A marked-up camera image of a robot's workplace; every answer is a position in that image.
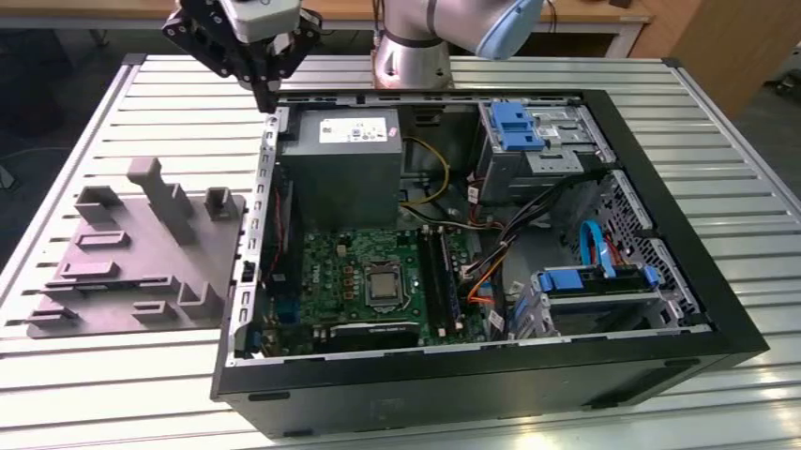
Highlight grey parts rack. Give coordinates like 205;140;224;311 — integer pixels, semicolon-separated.
25;157;249;338

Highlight silver disk bay cage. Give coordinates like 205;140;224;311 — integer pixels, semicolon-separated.
530;269;683;338

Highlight CPU socket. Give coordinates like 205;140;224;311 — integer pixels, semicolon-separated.
360;259;410;314

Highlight blue disk carrier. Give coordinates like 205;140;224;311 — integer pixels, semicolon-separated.
535;264;659;295

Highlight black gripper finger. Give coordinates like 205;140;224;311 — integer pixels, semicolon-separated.
264;8;324;113
160;7;268;113

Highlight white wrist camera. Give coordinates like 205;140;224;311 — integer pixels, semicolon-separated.
221;0;303;44

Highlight blue flat data cable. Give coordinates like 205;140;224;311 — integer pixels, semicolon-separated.
578;218;618;278

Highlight blue drive bay latch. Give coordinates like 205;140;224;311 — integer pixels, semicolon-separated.
490;100;543;154

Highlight wooden desk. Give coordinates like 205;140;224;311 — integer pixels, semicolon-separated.
0;0;655;58

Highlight green motherboard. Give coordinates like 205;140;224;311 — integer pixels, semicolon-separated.
259;227;490;353

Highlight orange wires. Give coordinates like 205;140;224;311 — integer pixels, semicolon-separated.
466;264;506;306

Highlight black office chair base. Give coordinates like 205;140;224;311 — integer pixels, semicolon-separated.
762;65;801;99

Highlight grey power supply unit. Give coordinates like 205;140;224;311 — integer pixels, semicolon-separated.
277;108;403;231

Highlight wooden cabinet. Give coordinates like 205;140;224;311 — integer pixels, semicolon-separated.
666;0;801;118

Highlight black graphics card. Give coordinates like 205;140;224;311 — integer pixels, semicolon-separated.
328;321;422;352

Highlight yellow wire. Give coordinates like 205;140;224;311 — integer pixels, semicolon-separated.
399;135;451;207

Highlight silver drive bay cage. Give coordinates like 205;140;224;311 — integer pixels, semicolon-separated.
478;100;618;202

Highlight silver CPU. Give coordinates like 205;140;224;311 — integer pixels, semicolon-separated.
367;273;402;301

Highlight black RAM slot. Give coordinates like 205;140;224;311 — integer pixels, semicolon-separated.
415;224;447;337

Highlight black PC case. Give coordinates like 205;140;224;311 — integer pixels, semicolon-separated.
209;87;770;440

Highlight black cable bundle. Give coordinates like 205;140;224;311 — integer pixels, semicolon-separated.
462;171;606;282

